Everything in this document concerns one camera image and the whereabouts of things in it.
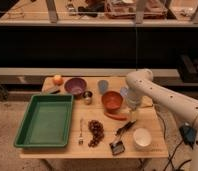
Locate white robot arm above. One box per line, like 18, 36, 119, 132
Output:
125, 69, 198, 171

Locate white paper cup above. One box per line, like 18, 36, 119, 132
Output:
133, 128, 152, 149

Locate blue plastic cup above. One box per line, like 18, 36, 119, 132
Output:
98, 80, 108, 94

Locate small metal cup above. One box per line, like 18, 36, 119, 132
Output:
83, 91, 93, 105

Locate yellow banana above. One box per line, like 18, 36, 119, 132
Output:
140, 102, 153, 108

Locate orange carrot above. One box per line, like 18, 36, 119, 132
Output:
104, 112, 127, 121

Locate blue cloth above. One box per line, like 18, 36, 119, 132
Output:
120, 87, 128, 98

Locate orange bowl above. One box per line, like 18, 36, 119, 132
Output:
101, 91, 123, 111

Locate wooden table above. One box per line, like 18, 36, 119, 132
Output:
20, 77, 168, 159

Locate bunch of dark grapes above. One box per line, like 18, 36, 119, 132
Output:
88, 120, 104, 147

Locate black power box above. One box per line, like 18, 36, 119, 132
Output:
179, 124, 197, 146

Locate silver fork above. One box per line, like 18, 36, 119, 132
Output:
78, 118, 84, 145

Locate purple bowl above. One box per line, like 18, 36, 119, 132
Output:
64, 78, 87, 96

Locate orange fruit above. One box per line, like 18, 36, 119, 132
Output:
53, 75, 63, 85

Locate grey sponge block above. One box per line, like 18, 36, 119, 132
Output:
45, 86, 60, 94

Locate green plastic tray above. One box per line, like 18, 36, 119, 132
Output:
14, 94, 74, 148

